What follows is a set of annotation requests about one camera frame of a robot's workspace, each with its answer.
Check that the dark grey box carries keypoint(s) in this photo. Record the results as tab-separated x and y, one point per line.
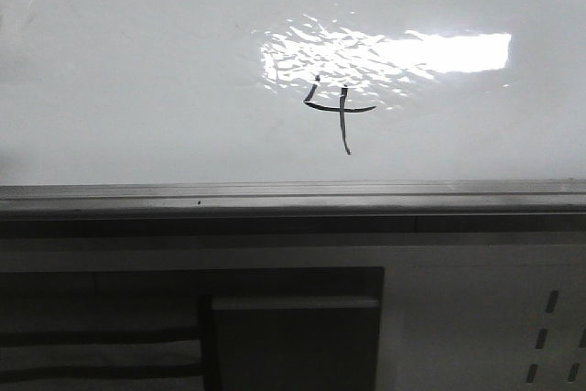
319	344

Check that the white perforated metal panel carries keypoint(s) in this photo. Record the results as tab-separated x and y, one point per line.
496	319

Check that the dark slatted rack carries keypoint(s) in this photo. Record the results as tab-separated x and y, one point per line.
151	330

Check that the white whiteboard with metal frame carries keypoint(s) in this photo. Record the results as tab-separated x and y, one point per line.
278	107

